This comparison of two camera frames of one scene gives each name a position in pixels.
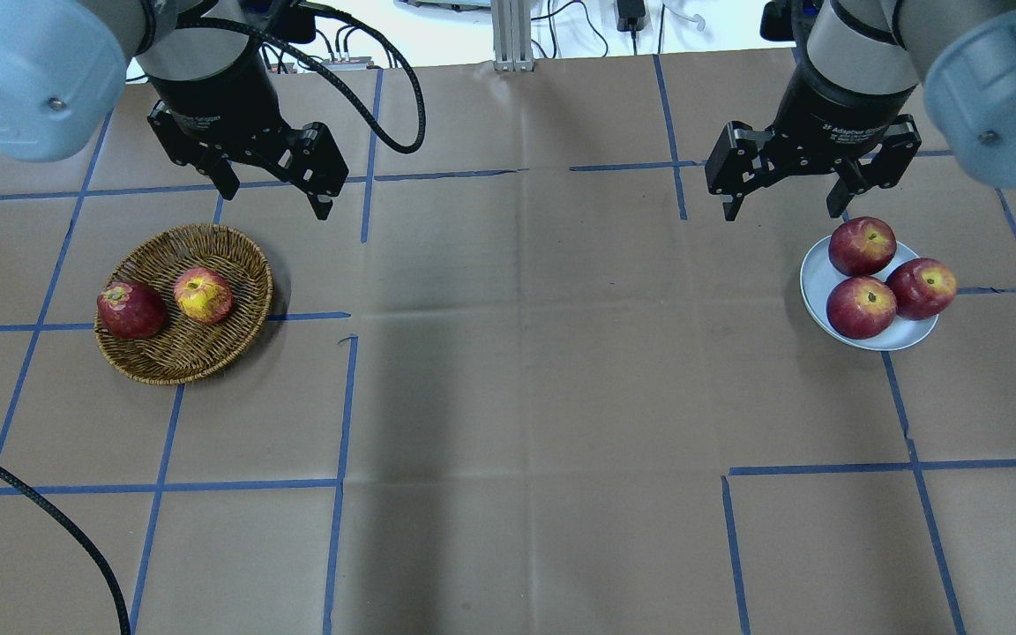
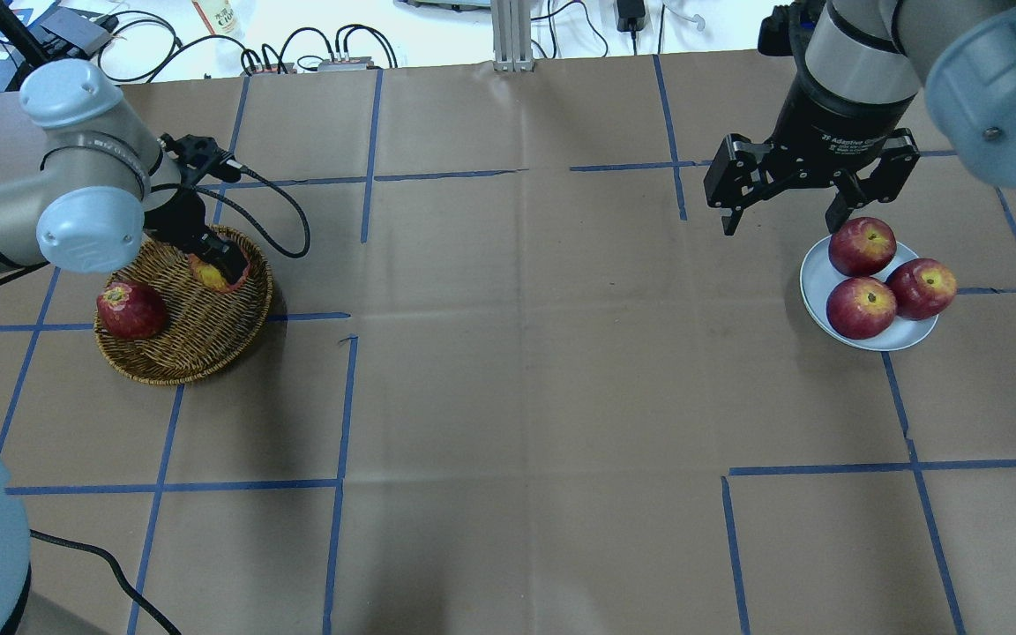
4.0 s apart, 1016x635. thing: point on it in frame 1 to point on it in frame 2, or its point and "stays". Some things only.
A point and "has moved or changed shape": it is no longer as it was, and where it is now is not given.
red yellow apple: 204,295 has moved or changed shape
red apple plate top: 862,246 stays
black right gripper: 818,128 stays
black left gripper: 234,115 to 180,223
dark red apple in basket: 130,310 stays
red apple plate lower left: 861,308 stays
